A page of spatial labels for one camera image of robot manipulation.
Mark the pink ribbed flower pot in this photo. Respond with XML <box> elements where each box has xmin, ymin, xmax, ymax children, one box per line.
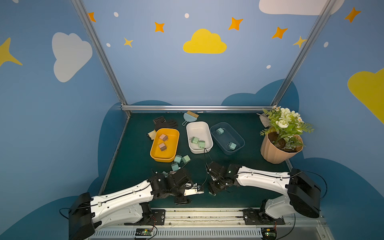
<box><xmin>261</xmin><ymin>135</ymin><xmax>304</xmax><ymax>164</ymax></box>

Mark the green plug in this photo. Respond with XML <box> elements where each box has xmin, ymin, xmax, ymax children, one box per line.
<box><xmin>190</xmin><ymin>137</ymin><xmax>200</xmax><ymax>144</ymax></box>
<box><xmin>182</xmin><ymin>155</ymin><xmax>191</xmax><ymax>164</ymax></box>
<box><xmin>198</xmin><ymin>140</ymin><xmax>206</xmax><ymax>149</ymax></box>

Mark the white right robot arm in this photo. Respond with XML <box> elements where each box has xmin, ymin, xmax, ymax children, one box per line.
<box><xmin>206</xmin><ymin>162</ymin><xmax>321</xmax><ymax>224</ymax></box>

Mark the yellow storage box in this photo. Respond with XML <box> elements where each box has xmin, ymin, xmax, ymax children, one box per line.
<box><xmin>150</xmin><ymin>128</ymin><xmax>180</xmax><ymax>163</ymax></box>

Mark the light blue dustpan brush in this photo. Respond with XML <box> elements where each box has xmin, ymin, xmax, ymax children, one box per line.
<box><xmin>182</xmin><ymin>111</ymin><xmax>199</xmax><ymax>126</ymax></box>

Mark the aluminium frame rail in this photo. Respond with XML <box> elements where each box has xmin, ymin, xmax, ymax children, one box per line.
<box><xmin>122</xmin><ymin>105</ymin><xmax>273</xmax><ymax>111</ymax></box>

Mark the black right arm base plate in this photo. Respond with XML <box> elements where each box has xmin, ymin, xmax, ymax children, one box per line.
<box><xmin>242</xmin><ymin>208</ymin><xmax>285</xmax><ymax>225</ymax></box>

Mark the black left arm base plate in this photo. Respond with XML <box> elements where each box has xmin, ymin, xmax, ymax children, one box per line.
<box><xmin>124</xmin><ymin>209</ymin><xmax>166</xmax><ymax>227</ymax></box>

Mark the artificial green white plant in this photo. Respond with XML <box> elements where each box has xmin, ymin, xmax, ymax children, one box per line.
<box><xmin>260</xmin><ymin>106</ymin><xmax>314</xmax><ymax>153</ymax></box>

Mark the transparent blue storage box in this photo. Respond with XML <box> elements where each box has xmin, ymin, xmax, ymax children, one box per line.
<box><xmin>210</xmin><ymin>122</ymin><xmax>246</xmax><ymax>156</ymax></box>

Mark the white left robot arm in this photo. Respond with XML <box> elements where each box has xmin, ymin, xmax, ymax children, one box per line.
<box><xmin>68</xmin><ymin>169</ymin><xmax>204</xmax><ymax>240</ymax></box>

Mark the white storage box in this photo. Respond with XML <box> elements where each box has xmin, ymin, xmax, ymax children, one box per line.
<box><xmin>186</xmin><ymin>122</ymin><xmax>214</xmax><ymax>154</ymax></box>

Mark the pink plug cluster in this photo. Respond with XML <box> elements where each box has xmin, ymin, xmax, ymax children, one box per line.
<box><xmin>159</xmin><ymin>143</ymin><xmax>167</xmax><ymax>152</ymax></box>

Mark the black rubber glove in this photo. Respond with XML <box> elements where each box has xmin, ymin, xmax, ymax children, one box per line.
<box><xmin>154</xmin><ymin>116</ymin><xmax>178</xmax><ymax>131</ymax></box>

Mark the blue plug middle cluster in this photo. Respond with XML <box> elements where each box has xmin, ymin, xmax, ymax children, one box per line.
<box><xmin>171</xmin><ymin>163</ymin><xmax>180</xmax><ymax>172</ymax></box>

